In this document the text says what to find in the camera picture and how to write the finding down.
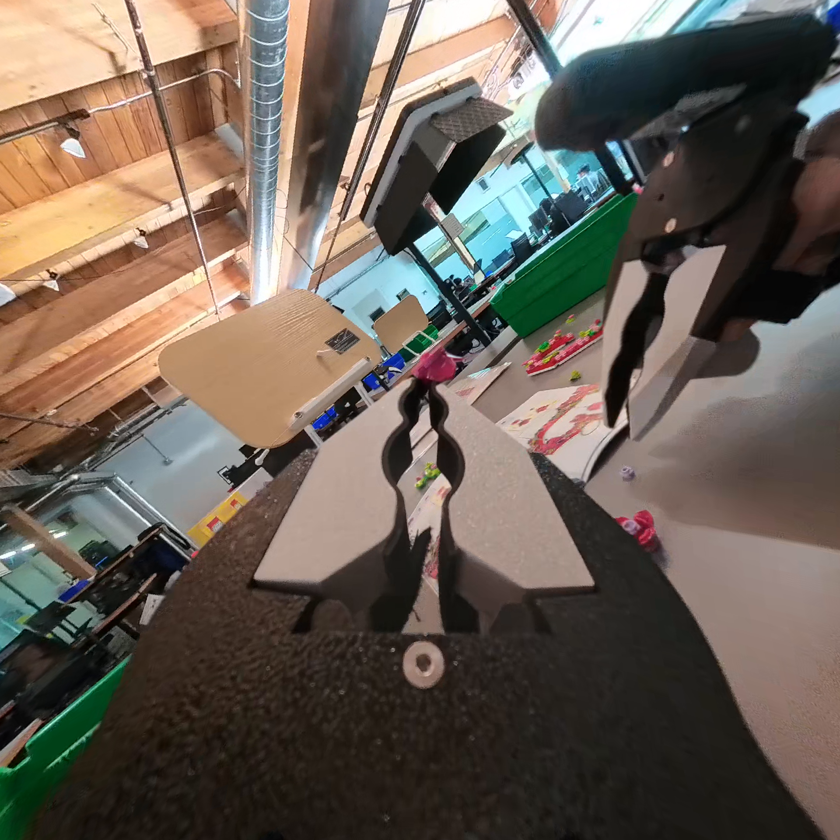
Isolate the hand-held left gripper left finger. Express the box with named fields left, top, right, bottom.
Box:
left=252, top=377, right=421, bottom=632

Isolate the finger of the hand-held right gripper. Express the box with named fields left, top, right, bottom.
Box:
left=628, top=246, right=727, bottom=442
left=600, top=258, right=665, bottom=429

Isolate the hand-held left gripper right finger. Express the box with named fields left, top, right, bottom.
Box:
left=430, top=384, right=596, bottom=632

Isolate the person's right forearm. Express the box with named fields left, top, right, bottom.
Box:
left=787, top=112, right=840, bottom=290

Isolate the heart-shaped lego build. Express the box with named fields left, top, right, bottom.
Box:
left=523, top=317, right=605, bottom=376

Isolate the lego instruction booklet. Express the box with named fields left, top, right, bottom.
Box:
left=407, top=384, right=634, bottom=580

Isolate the yellow lego box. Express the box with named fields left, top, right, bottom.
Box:
left=187, top=491, right=252, bottom=547

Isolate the large green plastic crate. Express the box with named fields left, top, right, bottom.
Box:
left=489, top=192, right=641, bottom=339

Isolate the white cardboard sheet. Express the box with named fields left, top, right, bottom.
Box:
left=453, top=362, right=513, bottom=406

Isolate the wooden board on white stand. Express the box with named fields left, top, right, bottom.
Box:
left=157, top=289, right=383, bottom=467

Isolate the black stand pole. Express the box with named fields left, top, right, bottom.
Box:
left=407, top=243, right=493, bottom=349

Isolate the small wooden board stand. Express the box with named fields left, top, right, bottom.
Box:
left=373, top=294, right=431, bottom=353

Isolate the black pillar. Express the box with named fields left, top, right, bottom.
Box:
left=505, top=0, right=565, bottom=76

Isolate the dark workbench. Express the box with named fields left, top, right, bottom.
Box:
left=0, top=521, right=191, bottom=723

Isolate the black and white panel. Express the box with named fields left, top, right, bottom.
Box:
left=359, top=77, right=514, bottom=257

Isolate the green plastic bin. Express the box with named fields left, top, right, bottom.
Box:
left=0, top=655, right=131, bottom=840

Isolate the thin metal ceiling rod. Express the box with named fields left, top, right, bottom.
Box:
left=125, top=0, right=221, bottom=316

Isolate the smooth metal duct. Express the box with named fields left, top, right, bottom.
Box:
left=279, top=0, right=391, bottom=293

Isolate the ribbed silver duct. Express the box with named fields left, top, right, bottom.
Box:
left=238, top=0, right=291, bottom=306

